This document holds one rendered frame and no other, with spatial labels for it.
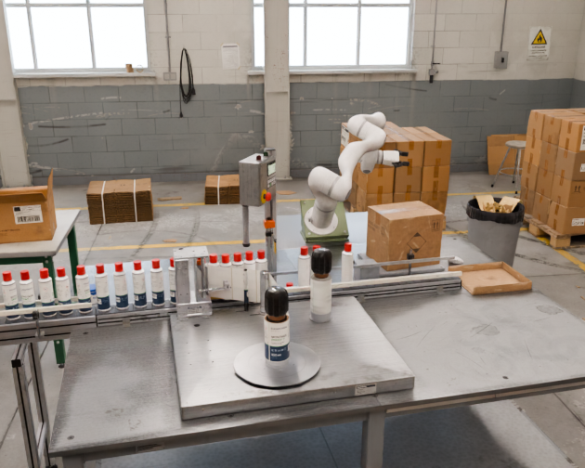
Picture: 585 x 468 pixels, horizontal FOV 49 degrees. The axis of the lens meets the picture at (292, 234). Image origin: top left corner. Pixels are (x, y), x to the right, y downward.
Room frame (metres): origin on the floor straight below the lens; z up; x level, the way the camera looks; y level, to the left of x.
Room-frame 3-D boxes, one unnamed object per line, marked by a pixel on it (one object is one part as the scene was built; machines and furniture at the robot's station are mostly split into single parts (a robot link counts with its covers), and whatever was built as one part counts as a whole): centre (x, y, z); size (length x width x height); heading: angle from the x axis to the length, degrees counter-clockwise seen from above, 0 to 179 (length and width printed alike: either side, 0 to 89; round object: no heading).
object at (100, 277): (2.44, 0.79, 0.98); 0.05 x 0.05 x 0.20
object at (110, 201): (6.49, 1.80, 0.16); 0.65 x 0.54 x 0.32; 102
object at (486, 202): (4.89, -1.65, 0.50); 0.42 x 0.41 x 0.28; 98
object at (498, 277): (2.85, -0.95, 0.85); 0.30 x 0.26 x 0.04; 103
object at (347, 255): (2.69, -0.25, 0.98); 0.05 x 0.05 x 0.20
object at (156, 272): (2.50, 0.57, 0.98); 0.05 x 0.05 x 0.20
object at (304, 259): (2.65, -0.05, 0.98); 0.05 x 0.05 x 0.20
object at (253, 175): (2.68, 0.15, 1.38); 0.17 x 0.10 x 0.19; 158
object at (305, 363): (2.00, 0.05, 0.89); 0.31 x 0.31 x 0.01
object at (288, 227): (3.50, -0.34, 0.81); 0.90 x 0.90 x 0.04; 8
